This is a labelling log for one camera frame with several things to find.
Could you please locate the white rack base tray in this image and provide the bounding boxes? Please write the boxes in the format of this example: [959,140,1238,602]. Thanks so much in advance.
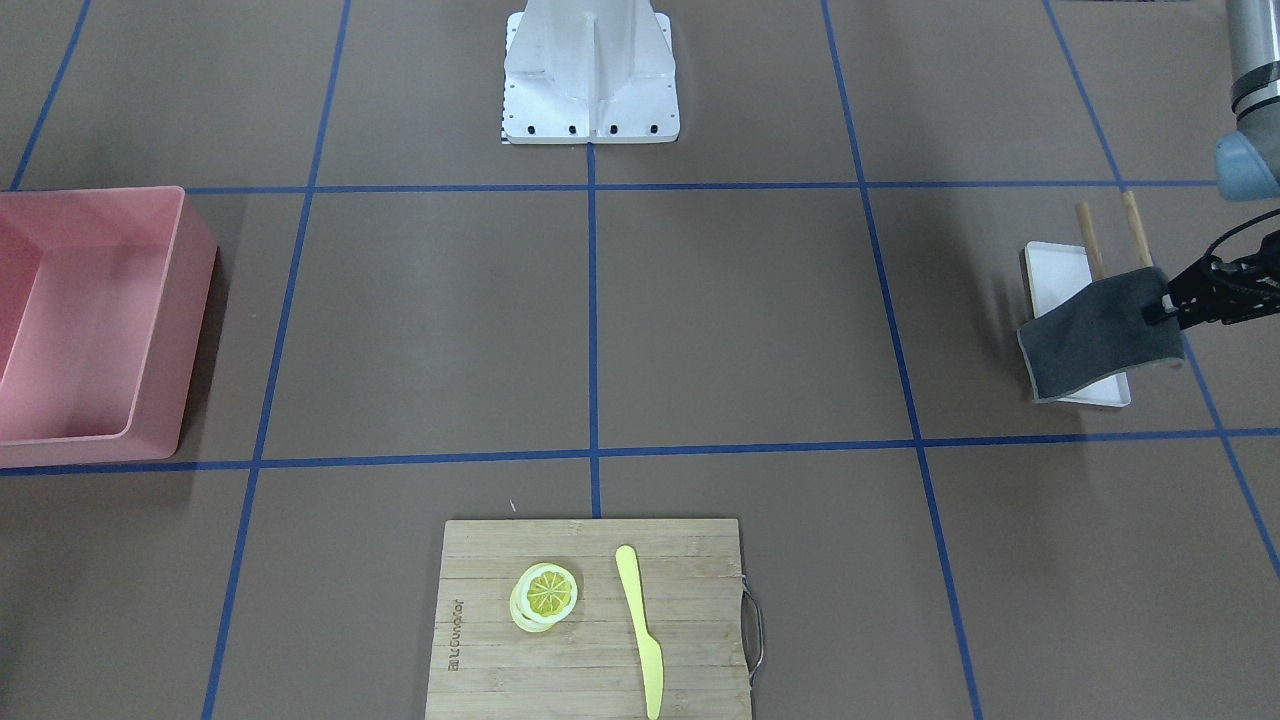
[1021,241,1133,410]

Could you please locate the bamboo cutting board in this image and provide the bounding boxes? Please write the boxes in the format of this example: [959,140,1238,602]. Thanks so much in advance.
[425,519,753,719]

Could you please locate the pink plastic bin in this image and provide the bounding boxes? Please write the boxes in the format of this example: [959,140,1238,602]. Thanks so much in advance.
[1,186,218,469]

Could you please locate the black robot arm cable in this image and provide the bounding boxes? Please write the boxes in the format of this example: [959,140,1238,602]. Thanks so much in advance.
[1204,208,1280,263]

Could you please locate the dark grey cleaning cloth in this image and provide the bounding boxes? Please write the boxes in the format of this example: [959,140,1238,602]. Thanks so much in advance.
[1018,266,1187,404]

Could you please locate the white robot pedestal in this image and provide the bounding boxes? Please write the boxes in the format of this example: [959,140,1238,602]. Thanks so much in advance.
[500,1,681,145]

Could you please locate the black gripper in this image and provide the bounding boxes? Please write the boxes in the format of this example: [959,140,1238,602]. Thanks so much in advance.
[1144,256,1279,331]

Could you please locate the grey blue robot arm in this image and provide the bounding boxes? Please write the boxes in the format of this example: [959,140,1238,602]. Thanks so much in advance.
[1143,1,1279,329]

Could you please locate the yellow plastic knife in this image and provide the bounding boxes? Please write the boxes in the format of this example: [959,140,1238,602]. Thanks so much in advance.
[614,544,666,719]

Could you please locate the yellow lemon slice toy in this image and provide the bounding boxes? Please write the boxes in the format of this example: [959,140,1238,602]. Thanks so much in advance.
[509,562,579,633]

